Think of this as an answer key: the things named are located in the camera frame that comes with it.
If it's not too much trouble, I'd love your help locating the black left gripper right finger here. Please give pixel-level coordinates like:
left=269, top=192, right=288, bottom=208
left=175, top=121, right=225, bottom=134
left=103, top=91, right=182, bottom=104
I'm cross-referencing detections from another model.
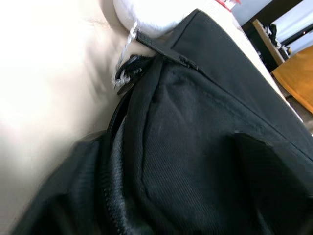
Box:
left=233, top=132, right=313, bottom=235

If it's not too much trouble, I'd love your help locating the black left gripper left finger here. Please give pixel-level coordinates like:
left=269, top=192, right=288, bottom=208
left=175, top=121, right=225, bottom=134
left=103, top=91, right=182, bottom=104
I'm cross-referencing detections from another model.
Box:
left=9, top=134, right=112, bottom=235

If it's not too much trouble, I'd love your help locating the black fabric laptop bag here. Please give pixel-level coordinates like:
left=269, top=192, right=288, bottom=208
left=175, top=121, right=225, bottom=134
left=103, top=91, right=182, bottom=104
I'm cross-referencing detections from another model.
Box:
left=14, top=8, right=313, bottom=235

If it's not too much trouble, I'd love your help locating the light wooden board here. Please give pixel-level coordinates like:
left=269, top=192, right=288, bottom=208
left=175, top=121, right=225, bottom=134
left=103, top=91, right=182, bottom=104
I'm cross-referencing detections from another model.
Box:
left=252, top=19, right=293, bottom=66

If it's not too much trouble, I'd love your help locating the red and white label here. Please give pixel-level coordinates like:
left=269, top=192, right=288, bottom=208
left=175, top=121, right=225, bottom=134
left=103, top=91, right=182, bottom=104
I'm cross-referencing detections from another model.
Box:
left=214, top=0, right=243, bottom=12

